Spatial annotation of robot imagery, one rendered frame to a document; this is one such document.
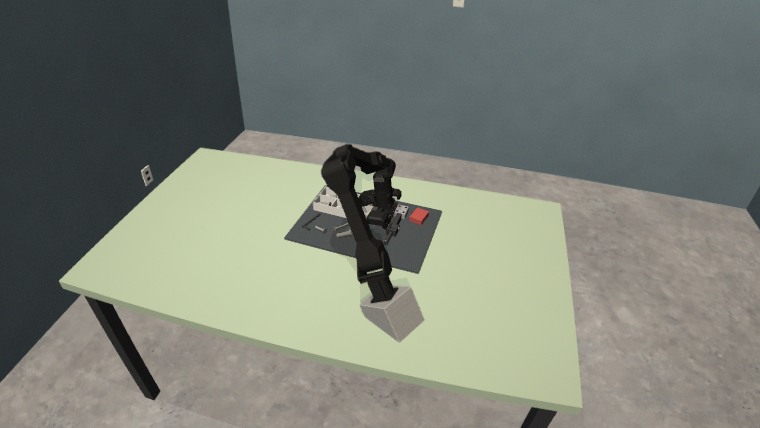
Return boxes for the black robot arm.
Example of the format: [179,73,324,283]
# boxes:
[321,144,398,303]

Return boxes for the white block with screws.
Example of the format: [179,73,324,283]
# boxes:
[394,205,409,219]

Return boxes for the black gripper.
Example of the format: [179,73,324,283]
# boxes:
[367,188,402,230]

